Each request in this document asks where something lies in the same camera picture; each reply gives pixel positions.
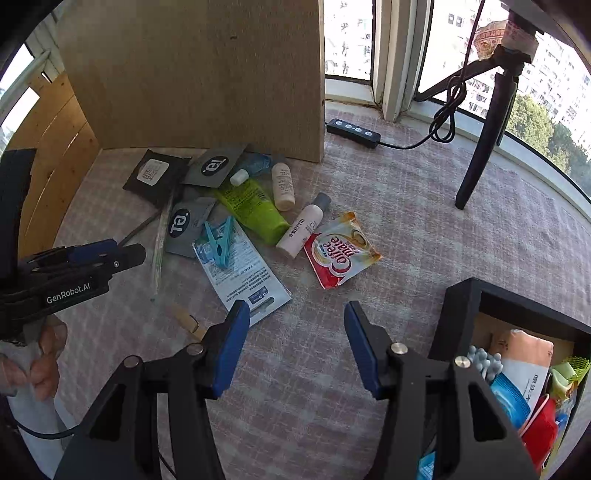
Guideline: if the green foam net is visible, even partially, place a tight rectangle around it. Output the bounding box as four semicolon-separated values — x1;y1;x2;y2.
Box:
549;355;591;402

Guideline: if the cream plastic bottle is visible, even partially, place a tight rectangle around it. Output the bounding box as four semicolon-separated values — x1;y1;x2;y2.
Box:
271;161;296;210

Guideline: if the blue and white flat packet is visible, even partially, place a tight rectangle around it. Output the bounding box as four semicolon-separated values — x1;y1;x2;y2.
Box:
192;217;293;326

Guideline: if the orange and white packet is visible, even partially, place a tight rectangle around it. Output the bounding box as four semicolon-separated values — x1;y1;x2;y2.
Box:
489;329;555;428

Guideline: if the person's left hand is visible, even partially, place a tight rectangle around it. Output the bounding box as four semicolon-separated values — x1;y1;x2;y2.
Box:
0;316;68;401

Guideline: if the beige wooden board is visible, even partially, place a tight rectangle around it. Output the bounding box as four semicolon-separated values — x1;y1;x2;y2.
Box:
55;0;326;164

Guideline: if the green tube with white cap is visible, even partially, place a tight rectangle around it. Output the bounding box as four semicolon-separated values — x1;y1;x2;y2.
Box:
215;169;291;246

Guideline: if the red pouch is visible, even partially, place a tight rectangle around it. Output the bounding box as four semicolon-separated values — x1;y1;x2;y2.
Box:
519;394;571;472

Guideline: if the white bottle with grey cap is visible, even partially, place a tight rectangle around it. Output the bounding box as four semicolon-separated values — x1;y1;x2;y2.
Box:
276;192;332;259

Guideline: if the blue clothespin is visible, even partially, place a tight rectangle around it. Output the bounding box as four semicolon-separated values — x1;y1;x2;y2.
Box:
203;217;235;269

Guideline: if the pack of cotton swabs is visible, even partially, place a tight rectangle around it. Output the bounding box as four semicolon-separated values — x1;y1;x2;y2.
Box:
466;346;504;381

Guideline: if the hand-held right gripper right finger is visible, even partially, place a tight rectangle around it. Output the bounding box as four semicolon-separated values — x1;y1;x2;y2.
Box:
344;301;540;480

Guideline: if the black container box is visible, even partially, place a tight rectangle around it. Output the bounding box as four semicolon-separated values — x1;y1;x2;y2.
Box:
428;278;591;480

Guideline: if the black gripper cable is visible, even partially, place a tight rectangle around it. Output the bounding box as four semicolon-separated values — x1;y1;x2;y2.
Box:
16;422;176;480

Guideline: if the black power cable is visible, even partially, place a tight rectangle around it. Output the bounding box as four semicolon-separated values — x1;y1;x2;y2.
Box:
379;0;486;151

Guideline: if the thin grey rod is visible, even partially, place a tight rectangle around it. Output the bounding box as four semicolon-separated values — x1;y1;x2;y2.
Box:
117;210;164;245

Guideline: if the white window frame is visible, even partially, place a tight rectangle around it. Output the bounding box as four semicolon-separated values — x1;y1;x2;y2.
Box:
323;0;591;204

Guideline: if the wooden clothespin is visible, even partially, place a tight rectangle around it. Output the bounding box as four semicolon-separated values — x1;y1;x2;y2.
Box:
168;305;208;342

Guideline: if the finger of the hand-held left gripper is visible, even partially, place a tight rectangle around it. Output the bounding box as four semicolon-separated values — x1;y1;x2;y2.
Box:
69;244;147;282
21;239;120;267

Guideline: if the pine wood panel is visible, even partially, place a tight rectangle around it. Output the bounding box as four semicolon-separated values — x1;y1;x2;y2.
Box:
9;71;101;259

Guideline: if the black tripod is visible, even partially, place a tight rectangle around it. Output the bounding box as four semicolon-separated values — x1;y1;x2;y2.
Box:
413;9;543;210

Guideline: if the black inline cable controller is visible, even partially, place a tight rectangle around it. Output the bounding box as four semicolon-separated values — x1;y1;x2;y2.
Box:
326;118;382;148

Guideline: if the black sachet with white label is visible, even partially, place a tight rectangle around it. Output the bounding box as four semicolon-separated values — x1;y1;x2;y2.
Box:
123;149;192;208

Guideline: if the pink plaid tablecloth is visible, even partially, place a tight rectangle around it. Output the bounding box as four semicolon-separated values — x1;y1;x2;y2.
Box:
53;102;591;480

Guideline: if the blue clear-wrapped item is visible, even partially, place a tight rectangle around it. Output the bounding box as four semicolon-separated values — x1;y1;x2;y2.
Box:
240;152;273;178

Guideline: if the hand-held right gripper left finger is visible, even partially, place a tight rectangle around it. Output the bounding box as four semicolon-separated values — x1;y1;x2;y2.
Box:
54;299;251;480

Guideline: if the person's left forearm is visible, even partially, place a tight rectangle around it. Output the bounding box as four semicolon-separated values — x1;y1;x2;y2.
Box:
0;390;84;478

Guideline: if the red and yellow sachet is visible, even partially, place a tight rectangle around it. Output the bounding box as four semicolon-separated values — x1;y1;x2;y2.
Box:
303;211;383;290

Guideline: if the grey sachet with round logo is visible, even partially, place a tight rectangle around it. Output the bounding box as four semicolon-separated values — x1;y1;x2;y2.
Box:
165;198;218;259
181;143;249;188

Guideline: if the clear-wrapped long thin item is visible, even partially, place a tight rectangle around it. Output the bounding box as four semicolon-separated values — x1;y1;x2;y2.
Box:
150;185;178;301

